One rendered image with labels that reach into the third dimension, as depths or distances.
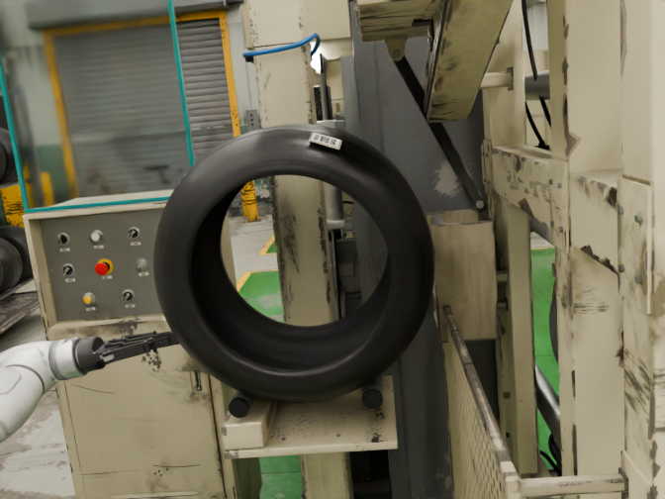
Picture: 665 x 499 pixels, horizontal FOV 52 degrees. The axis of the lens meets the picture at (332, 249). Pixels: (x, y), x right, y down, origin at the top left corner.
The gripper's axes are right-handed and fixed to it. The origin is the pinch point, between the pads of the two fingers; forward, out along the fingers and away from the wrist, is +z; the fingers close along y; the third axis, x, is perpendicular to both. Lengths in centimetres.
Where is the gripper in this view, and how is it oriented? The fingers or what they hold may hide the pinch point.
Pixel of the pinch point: (170, 338)
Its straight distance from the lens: 155.2
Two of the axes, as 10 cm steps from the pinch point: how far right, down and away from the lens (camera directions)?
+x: 2.2, 9.6, 1.9
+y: 0.6, -2.0, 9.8
